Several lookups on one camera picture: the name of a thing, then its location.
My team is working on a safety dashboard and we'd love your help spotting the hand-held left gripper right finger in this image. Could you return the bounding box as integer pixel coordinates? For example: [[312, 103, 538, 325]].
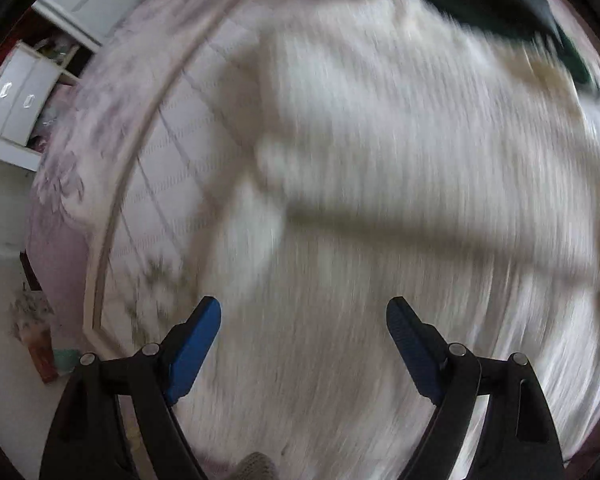
[[386, 296, 567, 480]]

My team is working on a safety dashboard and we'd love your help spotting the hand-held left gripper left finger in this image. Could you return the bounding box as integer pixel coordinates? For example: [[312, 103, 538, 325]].
[[39, 296, 222, 480]]

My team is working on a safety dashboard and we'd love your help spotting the white knitted sweater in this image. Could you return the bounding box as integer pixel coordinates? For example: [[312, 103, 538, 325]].
[[172, 0, 600, 480]]

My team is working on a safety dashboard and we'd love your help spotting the floral bag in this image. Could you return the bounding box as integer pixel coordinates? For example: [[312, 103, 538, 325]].
[[9, 289, 81, 385]]

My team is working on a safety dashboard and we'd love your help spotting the floral bed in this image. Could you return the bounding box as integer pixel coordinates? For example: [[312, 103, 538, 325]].
[[25, 0, 600, 480]]

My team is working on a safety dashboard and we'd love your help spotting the white drawer cabinet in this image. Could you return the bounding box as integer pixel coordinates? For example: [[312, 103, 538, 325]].
[[0, 40, 81, 172]]

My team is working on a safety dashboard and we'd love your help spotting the dark green garment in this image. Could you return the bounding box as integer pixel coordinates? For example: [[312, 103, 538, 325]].
[[367, 0, 600, 103]]

